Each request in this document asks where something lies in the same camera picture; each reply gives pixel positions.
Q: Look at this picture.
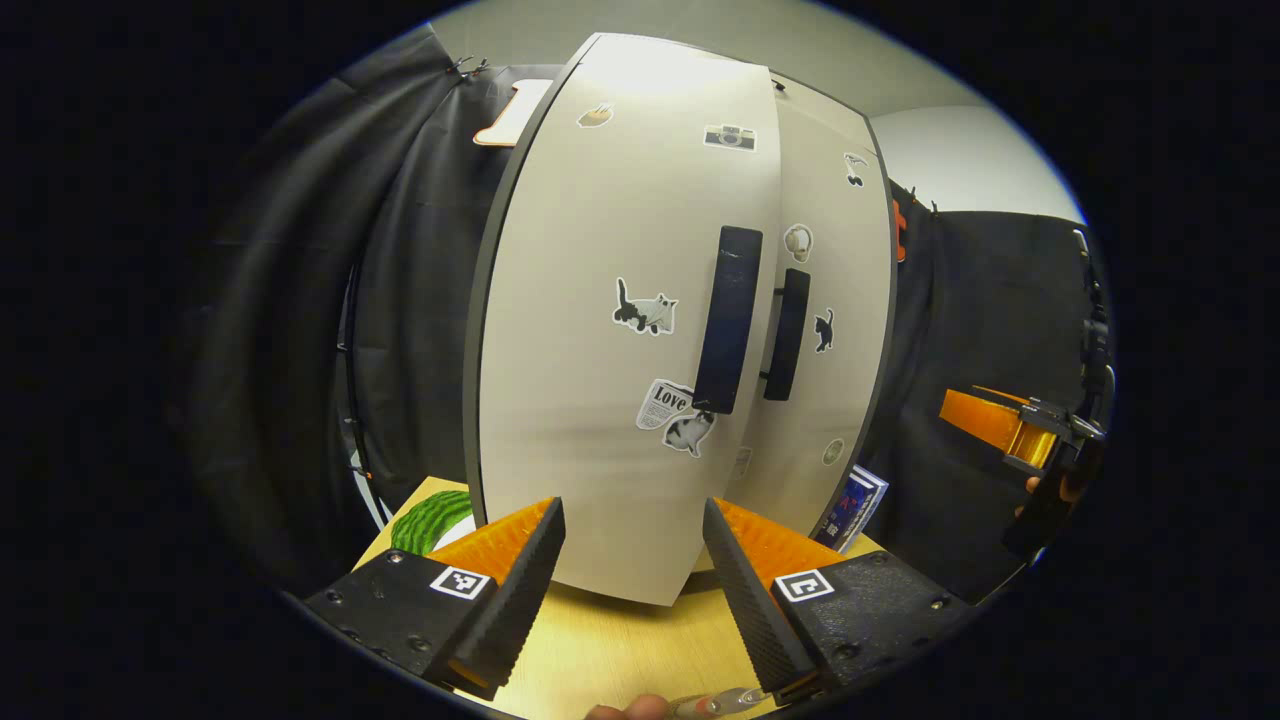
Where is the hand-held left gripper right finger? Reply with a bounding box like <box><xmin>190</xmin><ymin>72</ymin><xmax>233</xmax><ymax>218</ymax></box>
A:
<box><xmin>700</xmin><ymin>495</ymin><xmax>978</xmax><ymax>708</ymax></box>

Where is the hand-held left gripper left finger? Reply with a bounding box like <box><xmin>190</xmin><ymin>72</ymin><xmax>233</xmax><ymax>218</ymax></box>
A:
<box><xmin>301</xmin><ymin>495</ymin><xmax>568</xmax><ymax>701</ymax></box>

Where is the white cabinet door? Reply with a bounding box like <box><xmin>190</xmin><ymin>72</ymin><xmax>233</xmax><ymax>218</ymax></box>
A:
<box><xmin>695</xmin><ymin>72</ymin><xmax>898</xmax><ymax>576</ymax></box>
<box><xmin>463</xmin><ymin>32</ymin><xmax>783</xmax><ymax>608</ymax></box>

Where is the watermelon slice toy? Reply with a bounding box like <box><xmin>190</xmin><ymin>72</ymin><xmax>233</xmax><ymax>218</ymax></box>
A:
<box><xmin>390</xmin><ymin>489</ymin><xmax>479</xmax><ymax>557</ymax></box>

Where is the blue printed box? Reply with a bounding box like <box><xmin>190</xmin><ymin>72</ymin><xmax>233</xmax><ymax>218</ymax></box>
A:
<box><xmin>812</xmin><ymin>465</ymin><xmax>889</xmax><ymax>554</ymax></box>

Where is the black door handle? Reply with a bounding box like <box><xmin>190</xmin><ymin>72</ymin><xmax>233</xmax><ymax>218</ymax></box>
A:
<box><xmin>760</xmin><ymin>267</ymin><xmax>812</xmax><ymax>403</ymax></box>
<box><xmin>691</xmin><ymin>225</ymin><xmax>764</xmax><ymax>416</ymax></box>

